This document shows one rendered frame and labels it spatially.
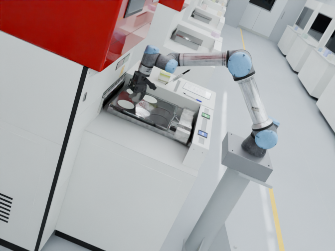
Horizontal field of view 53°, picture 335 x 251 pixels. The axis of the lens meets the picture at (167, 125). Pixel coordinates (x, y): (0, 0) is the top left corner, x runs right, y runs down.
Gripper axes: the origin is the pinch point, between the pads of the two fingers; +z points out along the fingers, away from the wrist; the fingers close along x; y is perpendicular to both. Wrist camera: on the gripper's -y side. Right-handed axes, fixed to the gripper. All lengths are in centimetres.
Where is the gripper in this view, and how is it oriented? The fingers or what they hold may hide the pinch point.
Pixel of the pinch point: (136, 102)
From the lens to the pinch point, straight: 198.9
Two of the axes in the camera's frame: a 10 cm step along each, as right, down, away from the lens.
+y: -7.8, 0.0, -6.3
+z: -3.5, 8.3, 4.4
